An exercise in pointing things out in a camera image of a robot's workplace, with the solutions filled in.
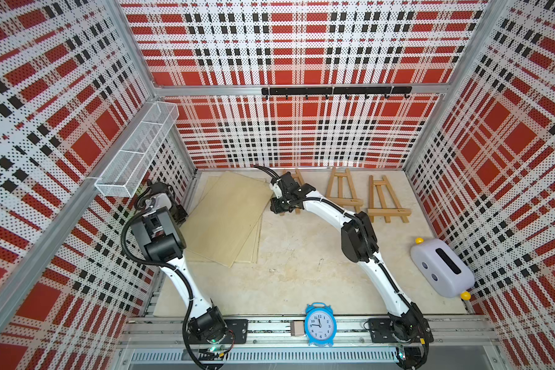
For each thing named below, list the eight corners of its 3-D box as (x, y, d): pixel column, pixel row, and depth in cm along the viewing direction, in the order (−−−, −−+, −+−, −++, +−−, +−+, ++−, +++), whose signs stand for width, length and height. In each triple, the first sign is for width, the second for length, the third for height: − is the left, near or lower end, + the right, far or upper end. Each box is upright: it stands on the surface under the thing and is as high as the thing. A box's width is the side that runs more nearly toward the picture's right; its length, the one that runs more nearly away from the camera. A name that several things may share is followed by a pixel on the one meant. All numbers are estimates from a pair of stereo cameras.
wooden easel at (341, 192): (328, 213, 107) (329, 209, 105) (323, 171, 124) (324, 167, 122) (363, 213, 107) (364, 209, 104) (352, 171, 124) (354, 167, 122)
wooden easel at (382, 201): (370, 222, 103) (371, 219, 101) (359, 178, 120) (360, 175, 118) (411, 222, 103) (413, 219, 101) (393, 178, 120) (395, 175, 118)
